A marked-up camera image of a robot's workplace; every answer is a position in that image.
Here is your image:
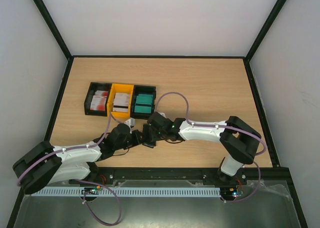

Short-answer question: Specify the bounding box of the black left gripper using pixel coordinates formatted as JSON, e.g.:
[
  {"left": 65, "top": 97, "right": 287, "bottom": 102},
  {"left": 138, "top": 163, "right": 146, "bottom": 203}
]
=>
[{"left": 114, "top": 130, "right": 147, "bottom": 151}]

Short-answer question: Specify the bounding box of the black leather card holder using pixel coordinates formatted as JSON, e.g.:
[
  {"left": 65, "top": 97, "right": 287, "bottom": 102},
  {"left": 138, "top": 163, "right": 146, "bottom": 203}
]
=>
[{"left": 141, "top": 124, "right": 156, "bottom": 148}]

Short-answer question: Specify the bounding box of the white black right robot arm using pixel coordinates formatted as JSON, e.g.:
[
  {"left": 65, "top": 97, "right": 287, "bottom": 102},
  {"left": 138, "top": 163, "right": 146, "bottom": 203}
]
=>
[{"left": 147, "top": 112, "right": 262, "bottom": 184}]

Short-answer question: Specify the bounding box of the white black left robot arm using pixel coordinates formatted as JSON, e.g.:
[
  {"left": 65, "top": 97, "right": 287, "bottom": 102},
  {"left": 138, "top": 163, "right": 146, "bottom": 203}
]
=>
[{"left": 12, "top": 123, "right": 143, "bottom": 195}]

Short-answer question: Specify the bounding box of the teal card stack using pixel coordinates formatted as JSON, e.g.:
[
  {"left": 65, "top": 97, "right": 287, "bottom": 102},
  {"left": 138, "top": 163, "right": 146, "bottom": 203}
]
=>
[{"left": 134, "top": 93, "right": 154, "bottom": 114}]

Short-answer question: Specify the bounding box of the white orange card stack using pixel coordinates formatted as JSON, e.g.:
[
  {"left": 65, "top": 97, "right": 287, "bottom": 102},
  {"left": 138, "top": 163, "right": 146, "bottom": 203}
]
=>
[{"left": 112, "top": 93, "right": 131, "bottom": 113}]

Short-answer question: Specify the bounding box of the black card bin right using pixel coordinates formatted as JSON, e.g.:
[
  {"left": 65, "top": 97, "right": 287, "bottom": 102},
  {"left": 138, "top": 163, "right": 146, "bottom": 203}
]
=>
[{"left": 130, "top": 85, "right": 157, "bottom": 120}]

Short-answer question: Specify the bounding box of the black card bin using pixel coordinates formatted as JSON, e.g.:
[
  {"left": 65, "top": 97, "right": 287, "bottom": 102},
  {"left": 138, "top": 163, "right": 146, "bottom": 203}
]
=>
[
  {"left": 130, "top": 85, "right": 157, "bottom": 120},
  {"left": 84, "top": 82, "right": 112, "bottom": 117}
]

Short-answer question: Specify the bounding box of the white red card stack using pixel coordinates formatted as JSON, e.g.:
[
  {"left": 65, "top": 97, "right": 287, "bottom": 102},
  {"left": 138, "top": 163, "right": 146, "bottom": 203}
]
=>
[{"left": 90, "top": 90, "right": 109, "bottom": 111}]

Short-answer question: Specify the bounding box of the yellow card bin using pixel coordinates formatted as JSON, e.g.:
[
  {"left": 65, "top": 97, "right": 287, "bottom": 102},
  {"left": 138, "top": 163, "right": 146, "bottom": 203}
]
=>
[{"left": 106, "top": 83, "right": 134, "bottom": 118}]

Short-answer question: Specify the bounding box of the black card bin left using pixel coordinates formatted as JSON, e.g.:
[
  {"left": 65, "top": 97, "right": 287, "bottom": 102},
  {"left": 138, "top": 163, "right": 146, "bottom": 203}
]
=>
[{"left": 84, "top": 82, "right": 112, "bottom": 117}]

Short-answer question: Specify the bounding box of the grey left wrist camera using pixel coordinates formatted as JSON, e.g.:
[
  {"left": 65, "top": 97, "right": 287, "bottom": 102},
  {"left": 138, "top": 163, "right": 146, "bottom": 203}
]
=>
[{"left": 124, "top": 118, "right": 136, "bottom": 128}]

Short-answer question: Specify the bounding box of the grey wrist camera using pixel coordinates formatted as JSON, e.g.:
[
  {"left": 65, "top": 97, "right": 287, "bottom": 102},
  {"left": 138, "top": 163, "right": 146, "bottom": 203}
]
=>
[
  {"left": 155, "top": 112, "right": 166, "bottom": 118},
  {"left": 124, "top": 118, "right": 136, "bottom": 128}
]

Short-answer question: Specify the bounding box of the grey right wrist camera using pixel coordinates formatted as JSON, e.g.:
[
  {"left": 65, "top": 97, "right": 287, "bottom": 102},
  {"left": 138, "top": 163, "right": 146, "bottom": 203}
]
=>
[{"left": 155, "top": 112, "right": 166, "bottom": 118}]

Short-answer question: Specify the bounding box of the white slotted cable duct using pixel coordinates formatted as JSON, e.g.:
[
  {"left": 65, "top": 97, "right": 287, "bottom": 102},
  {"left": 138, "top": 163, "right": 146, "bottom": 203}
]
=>
[{"left": 32, "top": 187, "right": 221, "bottom": 198}]

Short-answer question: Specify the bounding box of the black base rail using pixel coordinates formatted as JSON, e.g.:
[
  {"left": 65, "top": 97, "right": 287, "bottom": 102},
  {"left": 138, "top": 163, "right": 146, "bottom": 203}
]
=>
[{"left": 68, "top": 167, "right": 292, "bottom": 186}]

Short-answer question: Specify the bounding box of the black enclosure frame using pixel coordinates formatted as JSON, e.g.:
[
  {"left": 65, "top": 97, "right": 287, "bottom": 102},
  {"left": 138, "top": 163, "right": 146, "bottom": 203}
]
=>
[{"left": 7, "top": 0, "right": 308, "bottom": 228}]

